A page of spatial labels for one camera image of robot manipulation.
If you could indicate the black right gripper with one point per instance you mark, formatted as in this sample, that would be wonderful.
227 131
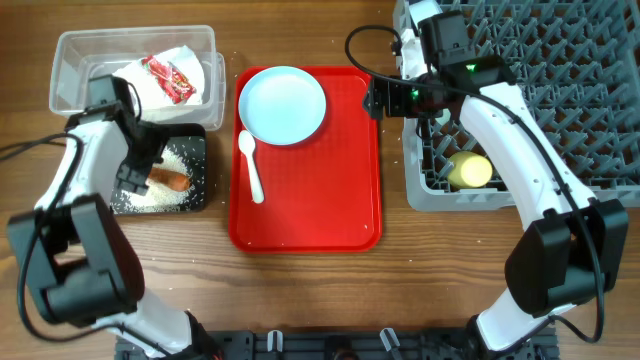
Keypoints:
394 105

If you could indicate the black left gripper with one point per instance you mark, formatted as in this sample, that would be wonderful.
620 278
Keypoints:
132 177

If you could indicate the orange carrot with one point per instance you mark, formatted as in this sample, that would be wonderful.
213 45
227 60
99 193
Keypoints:
175 181

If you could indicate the pile of white rice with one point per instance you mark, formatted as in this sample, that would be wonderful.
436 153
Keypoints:
158 197

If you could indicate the red candy wrapper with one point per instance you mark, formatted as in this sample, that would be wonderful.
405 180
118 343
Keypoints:
170 79

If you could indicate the white paper napkin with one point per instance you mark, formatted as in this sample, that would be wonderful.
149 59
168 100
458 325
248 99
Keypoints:
148 92

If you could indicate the white plastic spoon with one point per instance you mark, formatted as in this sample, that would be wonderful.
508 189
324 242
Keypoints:
247 146

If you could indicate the light blue plate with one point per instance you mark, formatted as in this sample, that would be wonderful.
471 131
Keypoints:
282 105

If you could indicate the mint green bowl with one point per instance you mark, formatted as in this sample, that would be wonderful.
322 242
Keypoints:
444 118

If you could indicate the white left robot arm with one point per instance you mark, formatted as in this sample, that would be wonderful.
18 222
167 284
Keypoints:
78 273

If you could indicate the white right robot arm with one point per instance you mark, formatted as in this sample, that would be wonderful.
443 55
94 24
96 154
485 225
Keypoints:
571 248

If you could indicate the black food waste tray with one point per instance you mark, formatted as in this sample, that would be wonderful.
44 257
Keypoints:
189 141

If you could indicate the clear plastic waste bin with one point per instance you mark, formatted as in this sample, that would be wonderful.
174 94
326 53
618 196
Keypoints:
83 55

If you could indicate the grey dishwasher rack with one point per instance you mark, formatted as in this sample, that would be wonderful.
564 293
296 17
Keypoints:
577 63

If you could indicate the yellow cup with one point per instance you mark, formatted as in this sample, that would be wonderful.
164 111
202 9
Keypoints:
469 170

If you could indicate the red plastic tray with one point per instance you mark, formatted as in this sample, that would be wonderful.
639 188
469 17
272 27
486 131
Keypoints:
323 194

